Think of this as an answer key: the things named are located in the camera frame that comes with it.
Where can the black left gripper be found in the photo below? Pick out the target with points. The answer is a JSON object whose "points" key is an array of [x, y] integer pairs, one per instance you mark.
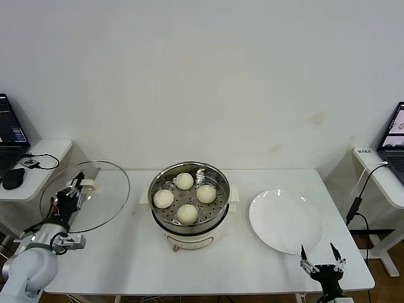
{"points": [[64, 206]]}

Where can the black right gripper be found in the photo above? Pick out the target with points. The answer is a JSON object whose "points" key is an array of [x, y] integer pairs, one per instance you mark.
{"points": [[326, 277]]}

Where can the white steamed baozi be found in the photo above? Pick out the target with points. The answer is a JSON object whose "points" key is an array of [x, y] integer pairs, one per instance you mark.
{"points": [[206, 193], [184, 180], [163, 199], [187, 213]]}

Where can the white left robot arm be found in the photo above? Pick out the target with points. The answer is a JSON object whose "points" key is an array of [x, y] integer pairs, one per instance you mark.
{"points": [[28, 268]]}

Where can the stainless steel steamer basket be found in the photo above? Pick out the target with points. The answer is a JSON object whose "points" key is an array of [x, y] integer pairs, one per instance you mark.
{"points": [[189, 228]]}

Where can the white side desk with mouse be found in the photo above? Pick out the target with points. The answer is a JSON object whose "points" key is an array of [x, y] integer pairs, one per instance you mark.
{"points": [[34, 189]]}

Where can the white round plate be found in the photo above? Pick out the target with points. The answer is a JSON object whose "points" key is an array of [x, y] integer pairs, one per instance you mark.
{"points": [[284, 221]]}

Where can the black computer mouse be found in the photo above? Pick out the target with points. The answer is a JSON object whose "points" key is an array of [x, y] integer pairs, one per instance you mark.
{"points": [[12, 179]]}

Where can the black laptop with dark screen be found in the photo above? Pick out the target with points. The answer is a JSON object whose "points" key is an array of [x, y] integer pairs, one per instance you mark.
{"points": [[9, 126]]}

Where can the white side desk with label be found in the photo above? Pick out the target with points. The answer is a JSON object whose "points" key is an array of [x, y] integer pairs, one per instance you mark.
{"points": [[386, 189]]}

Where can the white label card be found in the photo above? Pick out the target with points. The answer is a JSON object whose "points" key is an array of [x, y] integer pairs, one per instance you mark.
{"points": [[364, 151]]}

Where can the cream electric cooking pot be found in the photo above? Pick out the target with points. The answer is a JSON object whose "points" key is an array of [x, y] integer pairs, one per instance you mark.
{"points": [[189, 241]]}

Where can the grey laptop with bright screen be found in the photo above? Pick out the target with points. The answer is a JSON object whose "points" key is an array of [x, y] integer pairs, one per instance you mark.
{"points": [[394, 142]]}

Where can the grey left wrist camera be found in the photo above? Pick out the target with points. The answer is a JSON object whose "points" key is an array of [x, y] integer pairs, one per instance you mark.
{"points": [[73, 243]]}

